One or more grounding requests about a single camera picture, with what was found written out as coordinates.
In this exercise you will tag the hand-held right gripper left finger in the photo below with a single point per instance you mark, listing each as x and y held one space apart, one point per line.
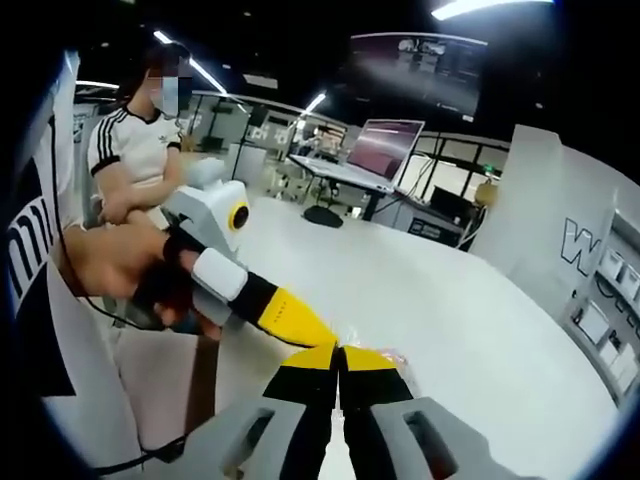
280 430

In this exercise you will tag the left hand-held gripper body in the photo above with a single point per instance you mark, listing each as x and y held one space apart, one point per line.
210 215

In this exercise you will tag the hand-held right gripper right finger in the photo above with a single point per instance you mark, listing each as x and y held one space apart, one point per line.
400 435

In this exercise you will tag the clear resealable bag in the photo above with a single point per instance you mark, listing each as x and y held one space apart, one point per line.
401 359

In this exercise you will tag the open silver laptop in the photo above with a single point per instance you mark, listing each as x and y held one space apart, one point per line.
385 150

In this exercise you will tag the yellow bag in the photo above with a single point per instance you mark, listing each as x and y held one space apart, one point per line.
489 192

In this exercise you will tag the person's left hand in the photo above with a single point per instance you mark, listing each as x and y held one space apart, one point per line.
165 295

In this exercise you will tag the black round object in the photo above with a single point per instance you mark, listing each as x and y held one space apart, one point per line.
323 216

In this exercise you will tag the ceiling light strip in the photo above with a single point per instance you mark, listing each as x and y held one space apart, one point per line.
197 65

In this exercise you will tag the black framed desk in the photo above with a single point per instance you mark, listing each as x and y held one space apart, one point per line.
370 200

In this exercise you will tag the person's white printed shirt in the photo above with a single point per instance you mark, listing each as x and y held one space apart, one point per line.
35 200

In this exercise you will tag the black monitor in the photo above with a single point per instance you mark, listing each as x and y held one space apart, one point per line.
450 202

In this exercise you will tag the grey metal shelf unit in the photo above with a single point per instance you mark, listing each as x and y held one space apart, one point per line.
600 310

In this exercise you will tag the hanging dark monitor screen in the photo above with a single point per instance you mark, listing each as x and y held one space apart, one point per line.
420 70

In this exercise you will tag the white partition panel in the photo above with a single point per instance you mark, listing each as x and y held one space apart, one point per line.
535 215

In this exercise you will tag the row of white storage bins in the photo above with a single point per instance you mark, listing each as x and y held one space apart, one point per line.
612 270

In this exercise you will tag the green exit sign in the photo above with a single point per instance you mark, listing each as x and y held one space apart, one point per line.
492 169

